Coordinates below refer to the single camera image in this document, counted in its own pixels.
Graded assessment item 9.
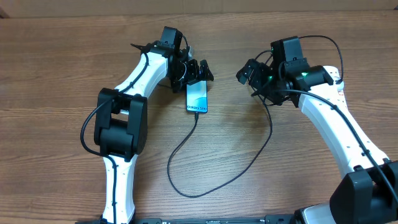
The blue Galaxy smartphone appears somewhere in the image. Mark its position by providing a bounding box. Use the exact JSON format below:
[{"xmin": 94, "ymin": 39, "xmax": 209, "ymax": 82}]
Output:
[{"xmin": 186, "ymin": 81, "xmax": 208, "ymax": 113}]

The black charger cable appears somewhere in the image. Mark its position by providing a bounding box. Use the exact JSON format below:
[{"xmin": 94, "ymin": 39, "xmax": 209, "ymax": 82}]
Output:
[{"xmin": 167, "ymin": 35, "xmax": 345, "ymax": 199}]

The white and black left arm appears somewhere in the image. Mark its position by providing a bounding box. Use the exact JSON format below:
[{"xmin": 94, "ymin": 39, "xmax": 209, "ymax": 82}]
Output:
[{"xmin": 94, "ymin": 27, "xmax": 214, "ymax": 223}]

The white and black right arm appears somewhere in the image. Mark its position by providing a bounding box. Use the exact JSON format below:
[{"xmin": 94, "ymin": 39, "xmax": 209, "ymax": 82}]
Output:
[{"xmin": 236, "ymin": 36, "xmax": 397, "ymax": 224}]

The white power strip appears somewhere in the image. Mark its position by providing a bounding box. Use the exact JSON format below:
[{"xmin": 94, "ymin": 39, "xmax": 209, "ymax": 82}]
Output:
[{"xmin": 323, "ymin": 65, "xmax": 347, "ymax": 108}]

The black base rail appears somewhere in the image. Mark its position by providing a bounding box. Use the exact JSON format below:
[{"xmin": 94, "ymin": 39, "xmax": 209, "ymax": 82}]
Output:
[{"xmin": 129, "ymin": 214, "xmax": 305, "ymax": 224}]

